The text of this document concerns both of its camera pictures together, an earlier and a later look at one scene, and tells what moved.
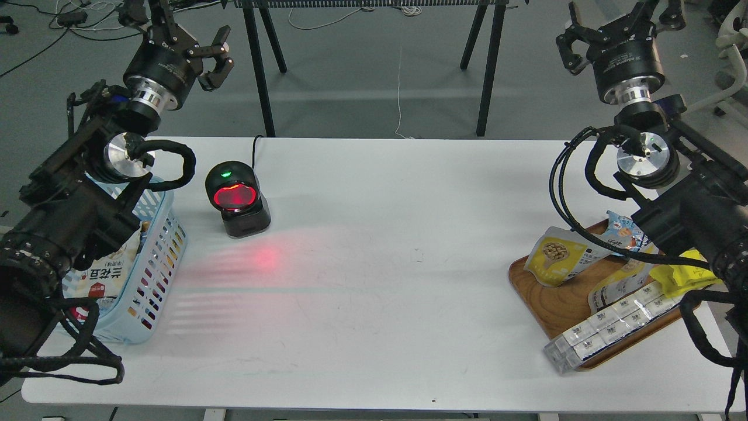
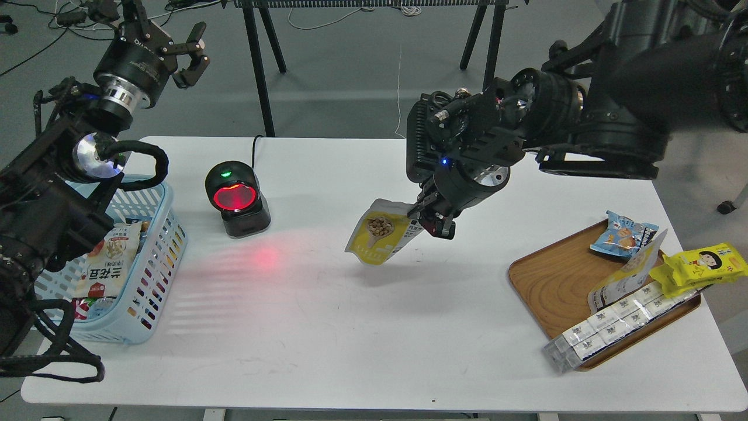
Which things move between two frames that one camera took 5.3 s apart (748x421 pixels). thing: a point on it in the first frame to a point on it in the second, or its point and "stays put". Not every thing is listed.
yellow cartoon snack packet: x=677 y=280 stays put
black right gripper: x=624 y=57 to x=459 y=147
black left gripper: x=164 y=75 to x=139 y=63
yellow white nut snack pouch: x=561 y=254 to x=384 y=231
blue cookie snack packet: x=623 y=231 stays put
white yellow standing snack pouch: x=632 y=276 stays put
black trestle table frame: x=501 y=6 stays put
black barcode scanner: x=232 y=188 stays put
